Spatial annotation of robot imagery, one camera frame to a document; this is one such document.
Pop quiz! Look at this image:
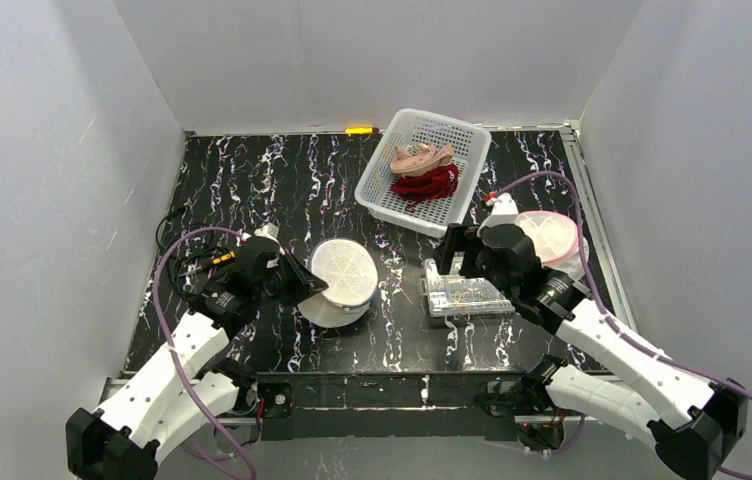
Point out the white mesh bag blue trim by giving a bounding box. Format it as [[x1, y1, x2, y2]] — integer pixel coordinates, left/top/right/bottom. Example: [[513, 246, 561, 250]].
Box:
[[297, 238, 378, 329]]

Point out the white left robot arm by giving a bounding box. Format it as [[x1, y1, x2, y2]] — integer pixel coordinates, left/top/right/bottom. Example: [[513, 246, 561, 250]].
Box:
[[65, 234, 328, 479]]

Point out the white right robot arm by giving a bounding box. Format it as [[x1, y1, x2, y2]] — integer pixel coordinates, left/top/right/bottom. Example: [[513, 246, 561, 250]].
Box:
[[434, 224, 748, 479]]

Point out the white mesh bag pink trim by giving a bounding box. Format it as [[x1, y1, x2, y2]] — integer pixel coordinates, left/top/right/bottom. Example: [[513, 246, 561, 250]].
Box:
[[516, 210, 590, 280]]

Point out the dark red bra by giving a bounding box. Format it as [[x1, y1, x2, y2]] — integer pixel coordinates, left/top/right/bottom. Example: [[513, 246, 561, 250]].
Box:
[[391, 164, 460, 203]]

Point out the beige pink bra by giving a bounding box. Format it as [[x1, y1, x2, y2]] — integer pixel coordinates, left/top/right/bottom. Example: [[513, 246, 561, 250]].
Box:
[[390, 143, 454, 177]]

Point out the clear plastic compartment box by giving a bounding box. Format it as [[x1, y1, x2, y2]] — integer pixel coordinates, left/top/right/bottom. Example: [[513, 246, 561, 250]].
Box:
[[422, 254, 515, 318]]

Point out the white plastic basket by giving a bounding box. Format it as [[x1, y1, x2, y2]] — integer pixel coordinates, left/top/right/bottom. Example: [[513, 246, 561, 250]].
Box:
[[355, 108, 492, 238]]

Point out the yellow orange marker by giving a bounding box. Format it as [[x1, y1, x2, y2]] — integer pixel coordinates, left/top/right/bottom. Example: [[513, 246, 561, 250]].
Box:
[[344, 126, 380, 135]]

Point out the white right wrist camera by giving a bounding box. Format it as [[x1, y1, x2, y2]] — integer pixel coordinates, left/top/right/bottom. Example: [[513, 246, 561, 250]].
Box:
[[477, 192, 519, 237]]

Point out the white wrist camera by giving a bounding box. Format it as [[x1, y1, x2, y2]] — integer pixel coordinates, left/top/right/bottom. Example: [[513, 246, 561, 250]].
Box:
[[477, 192, 519, 237], [254, 223, 280, 243]]

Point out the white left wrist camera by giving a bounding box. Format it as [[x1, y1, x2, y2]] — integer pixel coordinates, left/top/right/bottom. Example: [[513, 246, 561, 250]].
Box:
[[254, 223, 280, 243]]

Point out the black coiled cable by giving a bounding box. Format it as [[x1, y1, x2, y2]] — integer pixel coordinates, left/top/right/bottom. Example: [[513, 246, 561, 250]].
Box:
[[153, 205, 239, 306]]

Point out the aluminium rail frame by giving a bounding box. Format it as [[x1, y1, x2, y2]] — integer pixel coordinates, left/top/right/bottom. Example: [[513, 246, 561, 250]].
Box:
[[560, 119, 638, 332]]

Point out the black base frame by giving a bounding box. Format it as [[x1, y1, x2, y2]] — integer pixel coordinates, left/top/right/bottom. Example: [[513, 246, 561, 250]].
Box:
[[213, 370, 589, 455]]

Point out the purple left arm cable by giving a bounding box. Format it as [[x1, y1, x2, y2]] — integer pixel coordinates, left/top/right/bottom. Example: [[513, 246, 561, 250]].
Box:
[[152, 226, 259, 480]]

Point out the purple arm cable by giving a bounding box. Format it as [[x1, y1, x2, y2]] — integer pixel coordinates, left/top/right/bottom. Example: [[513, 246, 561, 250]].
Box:
[[152, 226, 259, 480], [485, 170, 752, 480]]

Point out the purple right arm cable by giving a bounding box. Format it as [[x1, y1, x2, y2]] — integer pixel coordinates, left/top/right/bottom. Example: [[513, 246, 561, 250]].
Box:
[[485, 170, 752, 480]]

